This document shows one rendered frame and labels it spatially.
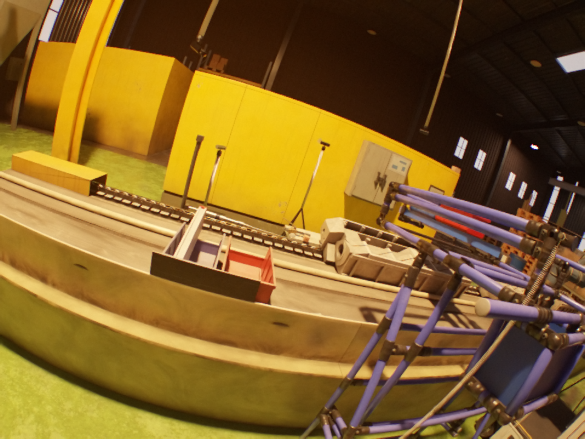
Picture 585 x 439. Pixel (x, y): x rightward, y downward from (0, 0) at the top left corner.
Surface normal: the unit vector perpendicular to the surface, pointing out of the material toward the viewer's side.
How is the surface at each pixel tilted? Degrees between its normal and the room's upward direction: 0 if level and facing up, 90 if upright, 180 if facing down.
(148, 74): 90
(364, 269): 100
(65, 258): 92
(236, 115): 90
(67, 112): 90
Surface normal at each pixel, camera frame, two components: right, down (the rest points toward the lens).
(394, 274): 0.06, 0.48
